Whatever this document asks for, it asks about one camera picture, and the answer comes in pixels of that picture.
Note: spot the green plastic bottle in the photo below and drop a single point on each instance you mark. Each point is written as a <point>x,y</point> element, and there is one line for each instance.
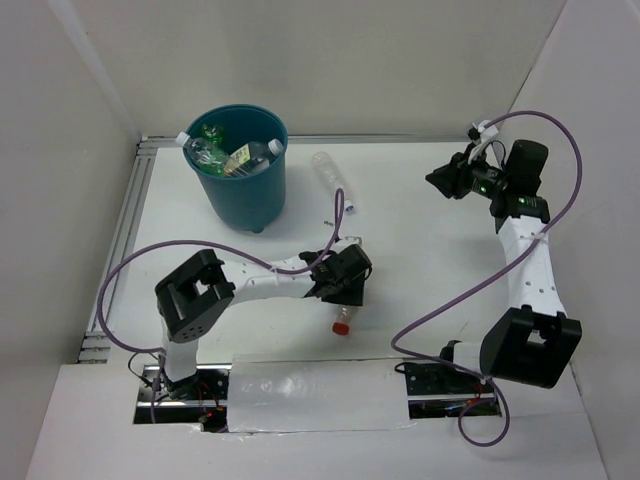
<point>213,136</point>

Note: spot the clear bottle blue-white cap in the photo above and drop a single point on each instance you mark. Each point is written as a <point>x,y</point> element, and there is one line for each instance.
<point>331,177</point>

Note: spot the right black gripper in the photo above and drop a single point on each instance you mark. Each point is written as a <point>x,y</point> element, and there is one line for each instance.
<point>452,179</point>

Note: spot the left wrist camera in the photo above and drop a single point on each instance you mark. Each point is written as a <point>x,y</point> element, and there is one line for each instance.
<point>350,240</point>

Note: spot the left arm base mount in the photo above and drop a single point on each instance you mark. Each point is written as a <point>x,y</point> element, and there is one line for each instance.
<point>201,399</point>

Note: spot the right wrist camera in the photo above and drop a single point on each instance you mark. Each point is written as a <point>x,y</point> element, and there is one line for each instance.
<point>481,133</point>

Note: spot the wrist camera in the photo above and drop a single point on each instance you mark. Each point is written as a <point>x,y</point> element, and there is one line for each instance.
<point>350,240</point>
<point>481,133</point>

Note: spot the square clear labelled bottle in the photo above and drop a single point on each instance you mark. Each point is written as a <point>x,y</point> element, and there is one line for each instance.
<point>252,158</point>

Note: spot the clear crinkled bottle white cap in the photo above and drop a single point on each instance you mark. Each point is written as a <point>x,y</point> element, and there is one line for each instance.
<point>204,154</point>

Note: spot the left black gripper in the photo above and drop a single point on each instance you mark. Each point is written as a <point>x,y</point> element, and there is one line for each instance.
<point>354,296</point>

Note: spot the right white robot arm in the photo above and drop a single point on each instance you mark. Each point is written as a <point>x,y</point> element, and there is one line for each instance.
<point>534,339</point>

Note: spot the teal plastic bin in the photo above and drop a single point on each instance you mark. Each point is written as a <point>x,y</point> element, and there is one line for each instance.
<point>248,203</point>

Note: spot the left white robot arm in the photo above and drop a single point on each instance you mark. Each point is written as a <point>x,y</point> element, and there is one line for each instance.
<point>192,298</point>

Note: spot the clear bottle red cap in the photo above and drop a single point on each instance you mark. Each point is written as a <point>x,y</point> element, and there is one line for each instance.
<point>345,315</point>

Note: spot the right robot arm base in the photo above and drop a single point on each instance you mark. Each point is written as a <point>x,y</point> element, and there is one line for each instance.
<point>435,391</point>

